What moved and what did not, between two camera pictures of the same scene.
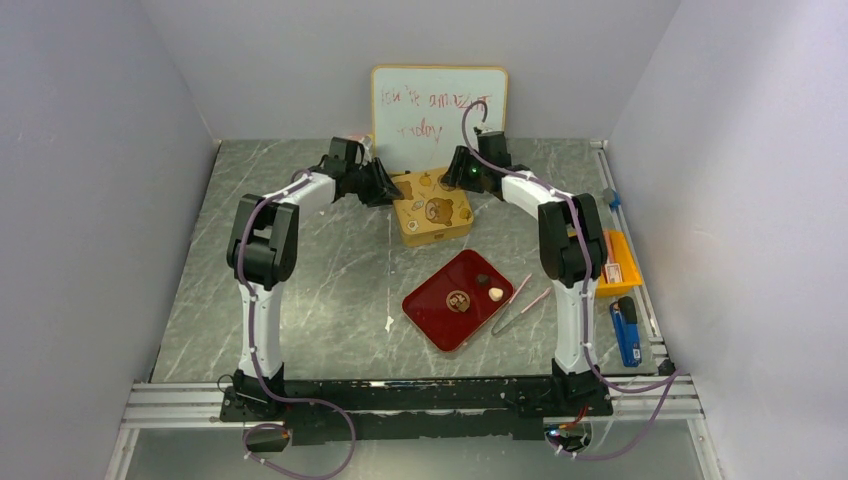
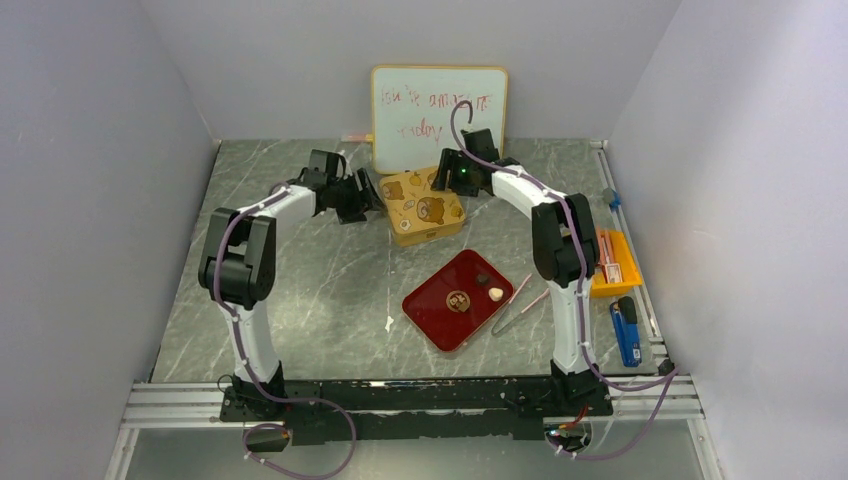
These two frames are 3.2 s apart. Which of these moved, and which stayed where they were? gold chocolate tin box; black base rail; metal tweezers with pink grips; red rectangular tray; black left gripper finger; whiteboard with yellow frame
Moved: black left gripper finger; gold chocolate tin box
Stayed: metal tweezers with pink grips; whiteboard with yellow frame; black base rail; red rectangular tray
